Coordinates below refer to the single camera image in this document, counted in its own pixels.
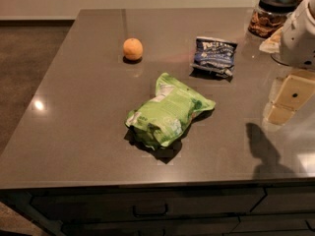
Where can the pale snack packet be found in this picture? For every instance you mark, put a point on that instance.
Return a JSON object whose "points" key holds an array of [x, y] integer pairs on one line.
{"points": [[272, 44]]}

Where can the right dark drawer front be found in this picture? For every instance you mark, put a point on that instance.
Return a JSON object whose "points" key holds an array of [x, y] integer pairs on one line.
{"points": [[287, 200]]}

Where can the orange fruit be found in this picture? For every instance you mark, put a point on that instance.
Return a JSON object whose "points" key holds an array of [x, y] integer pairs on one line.
{"points": [[133, 49]]}

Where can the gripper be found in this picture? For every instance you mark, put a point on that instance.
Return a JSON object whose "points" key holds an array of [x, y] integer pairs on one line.
{"points": [[297, 43]]}

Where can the glass jar with black lid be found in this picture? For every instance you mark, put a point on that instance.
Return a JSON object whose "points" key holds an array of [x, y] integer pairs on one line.
{"points": [[270, 15]]}

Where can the green rice chip bag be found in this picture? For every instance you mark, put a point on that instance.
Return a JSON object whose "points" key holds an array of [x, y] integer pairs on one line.
{"points": [[163, 119]]}

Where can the blue snack bag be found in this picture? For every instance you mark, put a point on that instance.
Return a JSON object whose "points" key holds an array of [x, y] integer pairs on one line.
{"points": [[214, 55]]}

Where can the dark drawer front with handle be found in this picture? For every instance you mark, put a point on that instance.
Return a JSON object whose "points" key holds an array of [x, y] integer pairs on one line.
{"points": [[157, 204]]}

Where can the lower dark drawer front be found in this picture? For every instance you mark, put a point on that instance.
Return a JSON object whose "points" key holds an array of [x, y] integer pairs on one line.
{"points": [[169, 227]]}

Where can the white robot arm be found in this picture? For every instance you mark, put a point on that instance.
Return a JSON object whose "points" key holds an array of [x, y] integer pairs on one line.
{"points": [[297, 50]]}

